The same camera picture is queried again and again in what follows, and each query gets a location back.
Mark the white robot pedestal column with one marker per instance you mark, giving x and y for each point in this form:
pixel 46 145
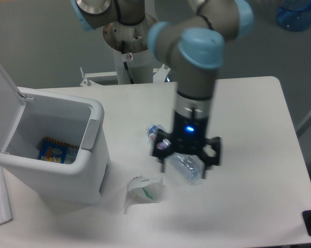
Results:
pixel 133 60

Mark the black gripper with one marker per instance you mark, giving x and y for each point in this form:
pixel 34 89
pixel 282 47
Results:
pixel 188 137

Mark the blue water jug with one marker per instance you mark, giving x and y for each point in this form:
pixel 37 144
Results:
pixel 294 16

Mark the crushed clear plastic bottle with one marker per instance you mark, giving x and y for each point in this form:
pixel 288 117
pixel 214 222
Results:
pixel 186 165

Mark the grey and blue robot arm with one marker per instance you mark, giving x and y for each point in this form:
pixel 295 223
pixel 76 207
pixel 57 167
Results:
pixel 192 49

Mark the white push-button trash can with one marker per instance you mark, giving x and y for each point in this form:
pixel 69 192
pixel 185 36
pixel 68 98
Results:
pixel 29 116

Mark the crumpled white paper wrapper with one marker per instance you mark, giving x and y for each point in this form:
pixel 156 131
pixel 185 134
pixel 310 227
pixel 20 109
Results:
pixel 143 190

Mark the white pedestal foot bracket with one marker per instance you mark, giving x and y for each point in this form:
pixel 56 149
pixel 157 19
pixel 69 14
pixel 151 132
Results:
pixel 160 75

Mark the blue snack packet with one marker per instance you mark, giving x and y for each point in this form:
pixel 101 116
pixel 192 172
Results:
pixel 57 151

